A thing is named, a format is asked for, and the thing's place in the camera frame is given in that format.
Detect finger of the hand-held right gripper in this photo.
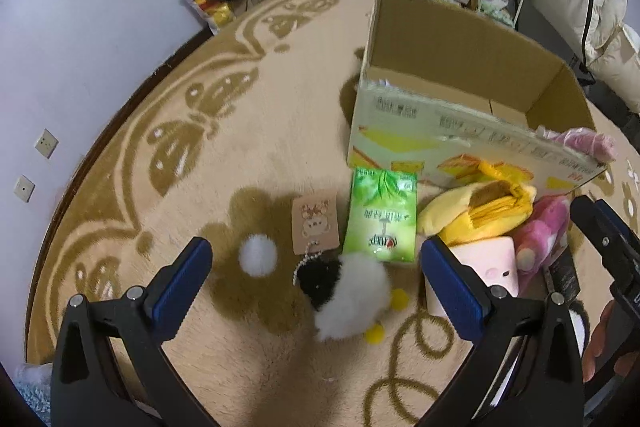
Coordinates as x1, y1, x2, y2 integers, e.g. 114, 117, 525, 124
570, 195, 617, 260
594, 199, 640, 255

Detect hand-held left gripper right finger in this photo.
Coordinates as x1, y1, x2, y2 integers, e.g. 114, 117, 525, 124
420, 237, 587, 427

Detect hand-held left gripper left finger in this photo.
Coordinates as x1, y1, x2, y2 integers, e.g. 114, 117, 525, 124
50, 237, 214, 427

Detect pink spotted plush toy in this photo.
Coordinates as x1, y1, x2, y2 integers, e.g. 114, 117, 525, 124
511, 196, 572, 275

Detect pale pink square plush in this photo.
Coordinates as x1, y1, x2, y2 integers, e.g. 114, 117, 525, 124
424, 235, 521, 315

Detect pink knitted plush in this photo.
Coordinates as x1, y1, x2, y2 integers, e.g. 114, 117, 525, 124
550, 128, 617, 164

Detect yellow plush toy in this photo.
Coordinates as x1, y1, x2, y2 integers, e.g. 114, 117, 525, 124
417, 161, 538, 248

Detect green tissue packet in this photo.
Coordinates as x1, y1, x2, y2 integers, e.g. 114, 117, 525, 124
342, 167, 419, 264

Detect black and white fluffy plush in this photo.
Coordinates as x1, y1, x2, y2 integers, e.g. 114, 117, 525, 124
292, 251, 393, 342

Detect printed cardboard box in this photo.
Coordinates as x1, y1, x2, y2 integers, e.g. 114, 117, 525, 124
346, 0, 608, 195

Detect person's right hand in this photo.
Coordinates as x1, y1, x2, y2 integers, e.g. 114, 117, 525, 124
582, 299, 640, 384

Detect black card label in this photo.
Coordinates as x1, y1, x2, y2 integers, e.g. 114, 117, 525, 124
542, 243, 582, 305

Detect white plush with black patch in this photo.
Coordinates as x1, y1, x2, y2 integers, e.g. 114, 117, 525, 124
567, 302, 596, 358

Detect white pompom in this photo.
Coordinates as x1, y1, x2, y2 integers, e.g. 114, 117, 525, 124
237, 234, 279, 278

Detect brown cardboard hang tag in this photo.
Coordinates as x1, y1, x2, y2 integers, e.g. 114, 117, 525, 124
291, 192, 341, 254

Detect light blue fuzzy cloth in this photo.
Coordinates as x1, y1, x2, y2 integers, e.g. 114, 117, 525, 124
14, 361, 54, 427

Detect pale green bag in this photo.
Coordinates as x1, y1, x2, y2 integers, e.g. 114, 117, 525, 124
477, 0, 517, 26

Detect clear plastic bag of toys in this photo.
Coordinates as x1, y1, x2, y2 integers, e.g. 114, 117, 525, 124
175, 0, 237, 36

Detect white wall socket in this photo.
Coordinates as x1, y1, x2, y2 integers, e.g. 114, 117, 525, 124
13, 175, 36, 204
34, 129, 60, 160

